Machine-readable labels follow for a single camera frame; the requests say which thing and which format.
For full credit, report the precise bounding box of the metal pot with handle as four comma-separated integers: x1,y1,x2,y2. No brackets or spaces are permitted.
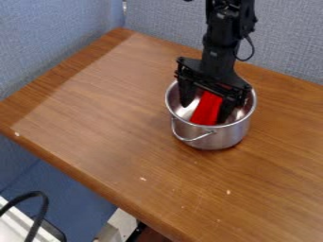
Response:
166,81,258,150

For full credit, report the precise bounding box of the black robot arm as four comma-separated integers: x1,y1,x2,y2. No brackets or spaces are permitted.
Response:
175,0,258,126

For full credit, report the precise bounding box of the red block object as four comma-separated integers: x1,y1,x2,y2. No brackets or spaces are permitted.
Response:
191,92,222,126

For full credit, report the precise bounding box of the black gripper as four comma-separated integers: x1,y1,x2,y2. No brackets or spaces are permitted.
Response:
175,44,251,124

